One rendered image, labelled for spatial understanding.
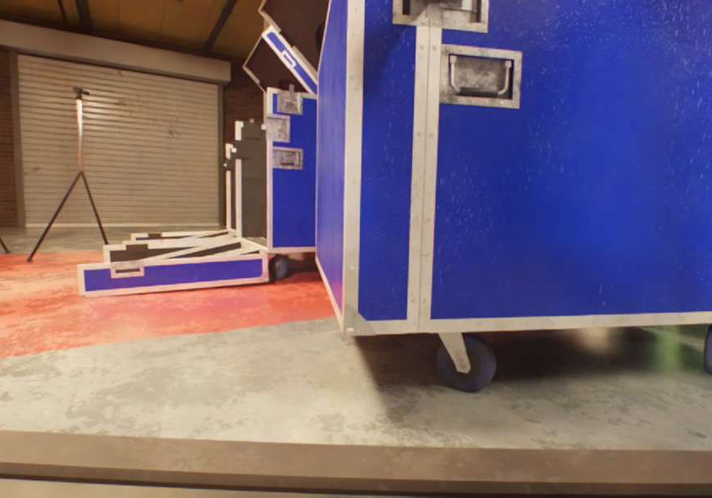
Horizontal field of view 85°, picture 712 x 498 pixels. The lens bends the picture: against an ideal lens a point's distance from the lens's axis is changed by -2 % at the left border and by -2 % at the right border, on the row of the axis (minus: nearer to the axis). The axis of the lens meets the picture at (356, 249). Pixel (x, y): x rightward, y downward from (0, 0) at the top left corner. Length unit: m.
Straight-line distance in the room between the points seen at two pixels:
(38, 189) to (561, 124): 7.63
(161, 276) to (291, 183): 0.74
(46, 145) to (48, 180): 0.54
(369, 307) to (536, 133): 0.45
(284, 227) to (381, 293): 1.34
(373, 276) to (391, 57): 0.38
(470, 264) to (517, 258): 0.10
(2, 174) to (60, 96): 1.48
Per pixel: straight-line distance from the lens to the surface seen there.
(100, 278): 1.97
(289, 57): 3.41
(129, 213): 7.85
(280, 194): 2.01
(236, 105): 8.41
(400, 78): 0.75
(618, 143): 0.94
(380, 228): 0.71
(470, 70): 0.82
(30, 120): 8.05
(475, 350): 0.90
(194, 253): 2.56
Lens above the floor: 0.39
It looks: 6 degrees down
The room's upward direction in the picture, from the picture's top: 1 degrees clockwise
